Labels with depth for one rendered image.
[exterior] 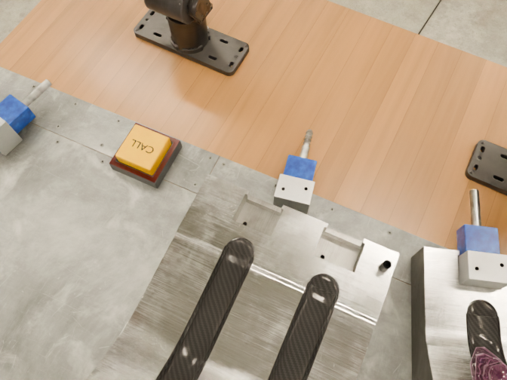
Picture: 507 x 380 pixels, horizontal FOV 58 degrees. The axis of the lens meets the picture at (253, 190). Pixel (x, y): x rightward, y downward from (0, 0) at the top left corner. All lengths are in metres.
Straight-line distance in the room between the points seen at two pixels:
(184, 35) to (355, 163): 0.34
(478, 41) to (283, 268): 1.67
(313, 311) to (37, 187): 0.45
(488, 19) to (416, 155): 1.49
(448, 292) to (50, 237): 0.54
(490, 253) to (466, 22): 1.60
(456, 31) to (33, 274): 1.80
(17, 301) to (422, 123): 0.65
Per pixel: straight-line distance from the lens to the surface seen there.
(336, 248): 0.60
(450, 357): 0.61
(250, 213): 0.61
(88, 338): 0.67
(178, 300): 0.56
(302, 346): 0.55
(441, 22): 2.11
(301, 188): 0.63
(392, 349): 0.65
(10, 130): 0.79
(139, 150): 0.70
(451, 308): 0.63
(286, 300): 0.55
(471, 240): 0.65
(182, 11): 0.72
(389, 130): 0.77
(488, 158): 0.78
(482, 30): 2.15
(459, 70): 0.87
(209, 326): 0.56
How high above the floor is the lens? 1.43
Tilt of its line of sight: 66 degrees down
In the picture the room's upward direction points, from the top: 1 degrees counter-clockwise
